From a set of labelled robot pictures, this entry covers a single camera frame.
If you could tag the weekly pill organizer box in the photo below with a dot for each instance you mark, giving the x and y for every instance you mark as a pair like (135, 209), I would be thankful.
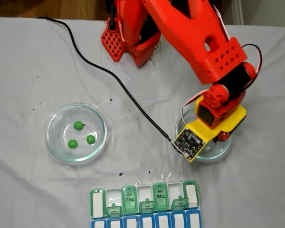
(161, 218)

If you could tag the glass bowl for red balls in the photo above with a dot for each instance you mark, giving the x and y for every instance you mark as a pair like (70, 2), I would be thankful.
(218, 152)

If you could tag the white tablecloth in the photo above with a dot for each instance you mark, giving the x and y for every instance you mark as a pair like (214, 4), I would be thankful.
(251, 190)

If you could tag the green ball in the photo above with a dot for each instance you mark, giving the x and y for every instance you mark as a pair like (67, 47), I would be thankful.
(91, 139)
(72, 143)
(78, 125)

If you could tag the glass bowl with green balls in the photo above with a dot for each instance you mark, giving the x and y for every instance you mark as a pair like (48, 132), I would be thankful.
(59, 152)

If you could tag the camera board on yellow mount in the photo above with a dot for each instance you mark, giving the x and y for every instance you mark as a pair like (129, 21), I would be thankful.
(188, 142)

